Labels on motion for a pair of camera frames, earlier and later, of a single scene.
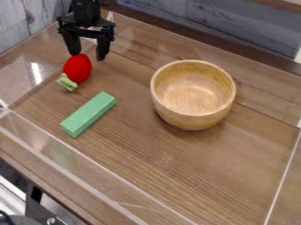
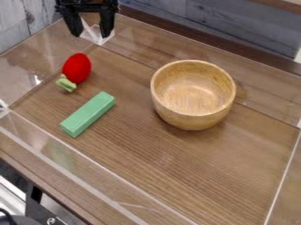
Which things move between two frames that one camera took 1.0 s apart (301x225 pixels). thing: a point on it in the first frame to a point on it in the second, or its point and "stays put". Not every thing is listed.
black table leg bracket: (36, 211) stays put
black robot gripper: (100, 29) to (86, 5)
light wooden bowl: (192, 93) stays put
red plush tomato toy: (78, 68) stays put
